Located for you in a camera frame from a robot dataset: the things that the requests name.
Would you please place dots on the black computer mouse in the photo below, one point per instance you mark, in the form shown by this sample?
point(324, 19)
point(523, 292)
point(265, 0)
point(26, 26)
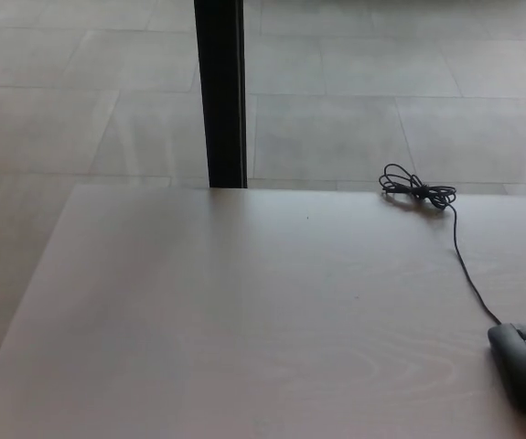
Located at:
point(525, 375)

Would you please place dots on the black upright post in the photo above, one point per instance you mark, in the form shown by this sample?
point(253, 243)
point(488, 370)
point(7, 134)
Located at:
point(223, 91)

